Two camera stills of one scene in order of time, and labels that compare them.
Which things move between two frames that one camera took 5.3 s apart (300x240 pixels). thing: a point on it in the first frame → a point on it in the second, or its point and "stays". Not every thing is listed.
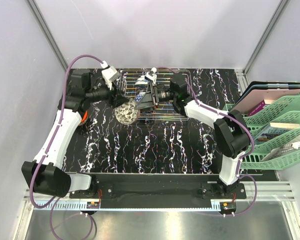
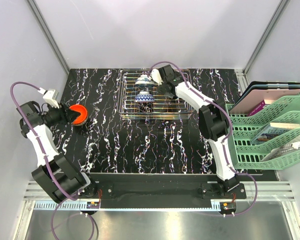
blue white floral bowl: [141, 80] stays
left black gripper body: [104, 93] → [55, 115]
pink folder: [252, 97] stays
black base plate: [161, 187] stays
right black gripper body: [163, 95] → [162, 88]
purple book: [259, 107] stays
